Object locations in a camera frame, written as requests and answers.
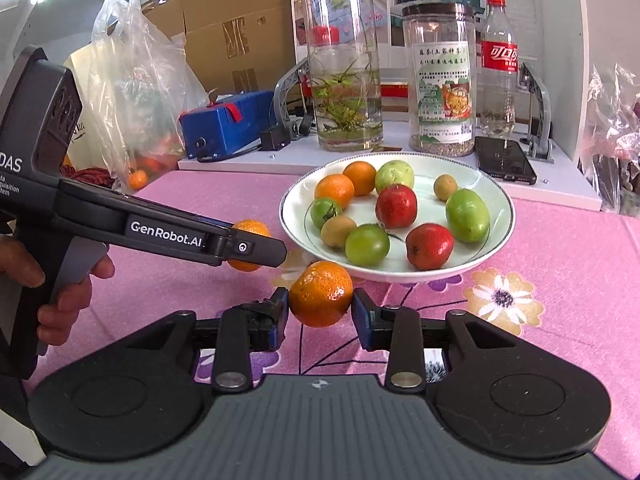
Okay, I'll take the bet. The blue plastic tool box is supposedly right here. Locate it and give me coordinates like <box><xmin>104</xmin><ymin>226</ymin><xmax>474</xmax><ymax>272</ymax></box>
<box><xmin>179</xmin><ymin>90</ymin><xmax>273</xmax><ymax>160</ymax></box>

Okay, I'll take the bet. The glass vase with plant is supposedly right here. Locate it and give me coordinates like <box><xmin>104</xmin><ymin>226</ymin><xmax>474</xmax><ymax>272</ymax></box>
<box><xmin>304</xmin><ymin>0</ymin><xmax>383</xmax><ymax>152</ymax></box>

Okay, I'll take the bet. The cola bottle red cap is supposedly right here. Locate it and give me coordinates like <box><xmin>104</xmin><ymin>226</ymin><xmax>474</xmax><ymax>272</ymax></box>
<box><xmin>480</xmin><ymin>0</ymin><xmax>518</xmax><ymax>139</ymax></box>

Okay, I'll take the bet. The person left hand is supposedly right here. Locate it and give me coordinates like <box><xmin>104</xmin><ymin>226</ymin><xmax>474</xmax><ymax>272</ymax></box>
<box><xmin>1</xmin><ymin>235</ymin><xmax>115</xmax><ymax>346</ymax></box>

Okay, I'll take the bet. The crumpled plastic wrap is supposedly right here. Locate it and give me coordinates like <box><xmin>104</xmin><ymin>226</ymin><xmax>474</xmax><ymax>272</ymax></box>
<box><xmin>579</xmin><ymin>64</ymin><xmax>639</xmax><ymax>218</ymax></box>

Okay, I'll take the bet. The oblong green fruit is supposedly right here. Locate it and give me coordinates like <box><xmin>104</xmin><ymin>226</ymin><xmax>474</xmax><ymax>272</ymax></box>
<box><xmin>446</xmin><ymin>188</ymin><xmax>490</xmax><ymax>244</ymax></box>

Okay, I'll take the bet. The cardboard box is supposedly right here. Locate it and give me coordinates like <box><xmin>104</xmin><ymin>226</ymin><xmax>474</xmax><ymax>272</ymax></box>
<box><xmin>143</xmin><ymin>0</ymin><xmax>296</xmax><ymax>93</ymax></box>

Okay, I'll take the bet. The brown kiwi fruit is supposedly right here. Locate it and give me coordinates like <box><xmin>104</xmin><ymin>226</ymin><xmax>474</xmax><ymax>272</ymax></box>
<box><xmin>320</xmin><ymin>214</ymin><xmax>357</xmax><ymax>250</ymax></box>

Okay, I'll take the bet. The red apple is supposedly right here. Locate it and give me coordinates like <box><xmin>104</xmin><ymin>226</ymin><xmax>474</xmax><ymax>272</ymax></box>
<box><xmin>375</xmin><ymin>184</ymin><xmax>418</xmax><ymax>230</ymax></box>
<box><xmin>405</xmin><ymin>223</ymin><xmax>454</xmax><ymax>271</ymax></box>

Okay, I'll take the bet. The red striped cloth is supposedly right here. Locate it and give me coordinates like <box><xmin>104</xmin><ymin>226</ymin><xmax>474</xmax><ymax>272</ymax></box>
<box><xmin>60</xmin><ymin>165</ymin><xmax>115</xmax><ymax>188</ymax></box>

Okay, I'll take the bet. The orange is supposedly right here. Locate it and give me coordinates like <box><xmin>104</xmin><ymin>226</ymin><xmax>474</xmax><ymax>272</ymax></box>
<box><xmin>288</xmin><ymin>261</ymin><xmax>354</xmax><ymax>328</ymax></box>
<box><xmin>228</xmin><ymin>219</ymin><xmax>271</xmax><ymax>272</ymax></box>
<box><xmin>314</xmin><ymin>174</ymin><xmax>355</xmax><ymax>209</ymax></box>
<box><xmin>343</xmin><ymin>160</ymin><xmax>376</xmax><ymax>196</ymax></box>

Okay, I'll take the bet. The black smartphone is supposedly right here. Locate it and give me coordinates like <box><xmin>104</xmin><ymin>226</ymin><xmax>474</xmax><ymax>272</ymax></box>
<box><xmin>475</xmin><ymin>136</ymin><xmax>537</xmax><ymax>185</ymax></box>

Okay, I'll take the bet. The green tomato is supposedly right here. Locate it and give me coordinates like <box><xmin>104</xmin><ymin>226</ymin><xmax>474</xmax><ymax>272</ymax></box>
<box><xmin>309</xmin><ymin>197</ymin><xmax>343</xmax><ymax>230</ymax></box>
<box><xmin>345</xmin><ymin>224</ymin><xmax>390</xmax><ymax>268</ymax></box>

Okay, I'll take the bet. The large light green fruit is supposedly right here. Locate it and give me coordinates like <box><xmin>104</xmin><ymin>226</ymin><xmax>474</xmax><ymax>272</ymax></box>
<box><xmin>374</xmin><ymin>159</ymin><xmax>414</xmax><ymax>193</ymax></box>

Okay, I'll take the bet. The black power adapter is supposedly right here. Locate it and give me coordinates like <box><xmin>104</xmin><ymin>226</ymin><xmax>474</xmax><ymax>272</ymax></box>
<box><xmin>260</xmin><ymin>125</ymin><xmax>291</xmax><ymax>152</ymax></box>

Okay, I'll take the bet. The white ceramic plate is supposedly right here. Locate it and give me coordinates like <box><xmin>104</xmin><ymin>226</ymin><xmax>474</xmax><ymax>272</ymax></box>
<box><xmin>279</xmin><ymin>152</ymin><xmax>515</xmax><ymax>283</ymax></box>

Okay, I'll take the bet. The clear jar with label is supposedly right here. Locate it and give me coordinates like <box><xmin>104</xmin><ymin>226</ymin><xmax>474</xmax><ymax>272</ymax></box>
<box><xmin>402</xmin><ymin>1</ymin><xmax>476</xmax><ymax>157</ymax></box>

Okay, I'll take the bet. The white raised board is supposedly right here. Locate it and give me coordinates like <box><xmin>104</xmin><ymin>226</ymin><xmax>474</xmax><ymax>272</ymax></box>
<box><xmin>178</xmin><ymin>136</ymin><xmax>601</xmax><ymax>211</ymax></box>

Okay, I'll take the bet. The clear plastic bag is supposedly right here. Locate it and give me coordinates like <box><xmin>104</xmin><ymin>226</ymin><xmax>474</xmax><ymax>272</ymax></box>
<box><xmin>85</xmin><ymin>0</ymin><xmax>208</xmax><ymax>193</ymax></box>

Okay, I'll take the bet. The small brown kiwi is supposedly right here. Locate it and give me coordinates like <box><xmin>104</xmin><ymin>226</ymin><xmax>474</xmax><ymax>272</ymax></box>
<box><xmin>433</xmin><ymin>174</ymin><xmax>458</xmax><ymax>203</ymax></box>

